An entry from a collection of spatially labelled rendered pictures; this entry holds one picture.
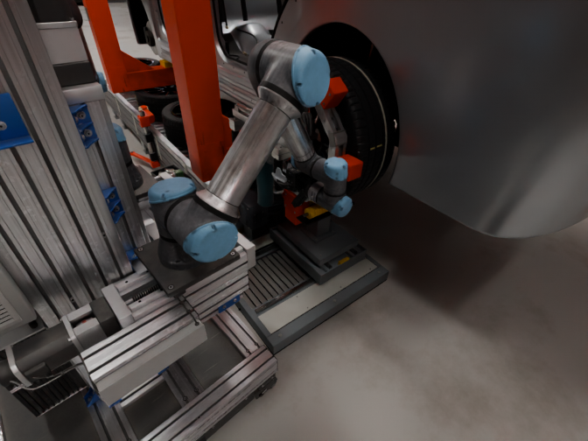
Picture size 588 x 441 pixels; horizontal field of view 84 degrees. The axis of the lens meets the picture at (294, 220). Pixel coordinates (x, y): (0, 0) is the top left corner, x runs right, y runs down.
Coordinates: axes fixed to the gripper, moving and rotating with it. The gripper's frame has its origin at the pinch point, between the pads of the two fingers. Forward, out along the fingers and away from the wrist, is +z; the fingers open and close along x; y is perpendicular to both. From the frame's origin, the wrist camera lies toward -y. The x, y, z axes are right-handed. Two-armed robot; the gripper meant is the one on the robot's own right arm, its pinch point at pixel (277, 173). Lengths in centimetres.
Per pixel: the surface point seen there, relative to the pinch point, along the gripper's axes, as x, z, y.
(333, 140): -19.3, -10.7, 12.6
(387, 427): 6, -76, -83
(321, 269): -27, -6, -68
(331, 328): -11, -29, -83
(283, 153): -0.2, -2.6, 9.8
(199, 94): -2, 60, 17
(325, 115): -20.3, -4.6, 20.6
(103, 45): -18, 252, 9
